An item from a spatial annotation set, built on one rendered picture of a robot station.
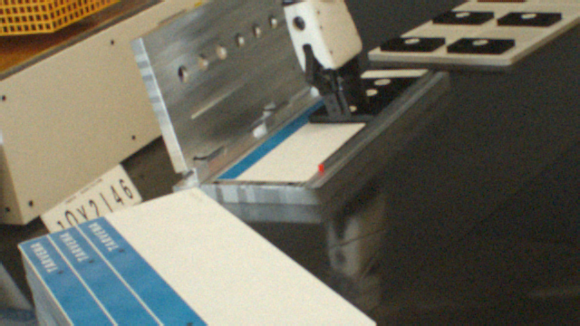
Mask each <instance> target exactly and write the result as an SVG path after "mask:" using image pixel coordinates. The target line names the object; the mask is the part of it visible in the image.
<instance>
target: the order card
mask: <svg viewBox="0 0 580 326"><path fill-rule="evenodd" d="M141 200H142V198H141V196H140V194H139V192H138V191H137V189H136V188H135V186H134V185H133V183H132V181H131V180H130V179H129V178H128V176H127V175H126V173H125V171H124V170H123V167H122V166H121V164H120V163H118V164H117V165H115V166H114V167H112V168H109V170H107V171H106V172H104V173H103V174H101V175H100V176H98V177H97V178H95V179H94V180H91V181H90V182H88V183H87V184H85V185H84V186H82V188H80V189H79V190H77V191H76V192H74V193H72V194H71V195H69V196H67V197H66V198H64V199H63V200H61V201H60V202H58V203H57V205H55V206H53V207H51V208H50V209H48V210H47V211H44V212H43V213H41V218H42V219H43V222H44V223H45V224H46V225H47V226H48V228H49V230H50V231H51V233H52V232H55V231H58V230H62V229H64V228H67V227H71V226H74V225H78V224H80V223H82V222H85V221H88V220H92V219H93V218H95V217H98V216H103V215H107V214H109V213H113V212H116V211H119V210H122V209H125V208H128V207H132V206H136V205H137V204H138V203H140V202H141Z"/></svg>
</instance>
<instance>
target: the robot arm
mask: <svg viewBox="0 0 580 326"><path fill-rule="evenodd" d="M281 5H282V6H284V9H285V18H286V21H287V25H288V30H289V33H290V36H292V39H293V42H294V45H295V50H296V53H297V56H298V59H299V61H300V64H301V66H302V68H303V70H304V80H305V82H308V83H310V84H311V85H313V86H314V87H315V88H316V89H317V91H318V95H319V96H320V97H323V99H324V103H325V106H326V109H327V112H328V114H329V117H330V120H331V121H332V122H336V121H340V120H347V119H350V118H351V117H352V116H353V113H352V112H351V110H350V107H349V104H348V103H370V99H369V96H367V93H366V90H365V88H364V85H363V81H362V78H361V69H360V68H359V66H358V60H359V57H358V53H359V52H360V51H361V49H362V43H361V40H360V37H359V34H358V33H357V30H356V28H355V25H353V21H352V18H351V16H350V15H349V13H348V9H347V7H346V5H345V3H344V1H343V0H285V1H283V2H282V3H281ZM324 68H326V69H327V68H328V70H325V71H321V70H322V69H324ZM335 70H337V71H338V72H339V74H340V76H341V79H342V80H344V81H340V83H341V86H342V90H340V86H339V82H338V76H336V72H335ZM327 74H329V76H330V81H328V80H327V79H325V77H323V76H324V75H327ZM358 75H360V76H358Z"/></svg>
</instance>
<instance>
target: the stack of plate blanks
mask: <svg viewBox="0 0 580 326"><path fill-rule="evenodd" d="M19 248H20V249H21V252H22V256H23V262H24V268H25V270H26V273H27V275H26V278H27V282H28V285H29V286H30V289H31V291H32V293H33V299H34V302H35V305H36V308H35V310H36V313H37V318H38V321H39V324H40V326H114V323H113V322H112V321H111V319H110V318H109V316H108V315H107V314H106V313H105V311H104V310H103V309H102V308H101V306H100V305H99V304H98V303H97V302H96V300H95V299H94V298H93V297H92V295H91V294H90V292H89V291H88V289H87V287H86V286H85V285H84V283H82V282H81V281H80V279H79V278H78V277H77V275H76V274H75V273H74V270H73V269H72V268H71V266H70V265H69V264H68V263H67V262H66V261H64V259H63V258H62V255H61V254H60V253H59V252H58V250H57V249H56V248H55V246H54V245H53V243H52V242H51V241H50V240H49V237H48V235H43V236H40V237H37V238H35V239H32V240H28V242H26V241H25V243H22V244H20V245H19Z"/></svg>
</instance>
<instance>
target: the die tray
mask: <svg viewBox="0 0 580 326"><path fill-rule="evenodd" d="M451 11H494V17H495V18H494V19H492V20H490V21H488V22H486V23H484V24H483V25H440V24H432V20H431V21H430V22H429V23H427V24H425V25H423V26H420V27H418V28H416V29H414V30H412V31H410V32H408V33H406V34H405V35H402V36H416V37H445V39H446V44H445V45H443V46H442V47H440V48H439V49H438V50H435V51H433V52H432V53H394V52H380V47H379V48H377V49H375V50H373V51H371V52H370V53H368V58H370V60H374V61H382V62H438V63H465V64H494V65H507V64H511V63H513V62H516V61H518V60H519V59H521V58H523V57H524V56H526V55H527V54H529V53H531V52H533V51H534V50H535V49H537V48H538V47H541V46H543V44H544V43H547V42H548V41H550V40H551V39H553V38H555V37H556V36H558V35H560V34H561V33H563V32H564V31H566V30H568V29H570V28H572V27H573V26H575V25H577V24H579V23H580V0H527V1H526V2H525V3H477V0H472V1H470V2H468V3H466V4H464V5H462V6H459V7H457V8H455V9H453V10H451ZM511 12H527V13H561V14H562V20H560V21H558V22H556V23H555V24H553V25H552V26H550V27H548V28H537V27H536V26H497V22H496V19H498V18H500V17H502V16H504V15H506V14H509V13H511ZM461 38H491V39H515V46H514V47H512V48H510V50H509V51H507V52H505V53H503V54H501V55H480V54H465V53H447V49H446V46H447V45H449V44H451V43H453V42H455V41H457V40H459V39H461Z"/></svg>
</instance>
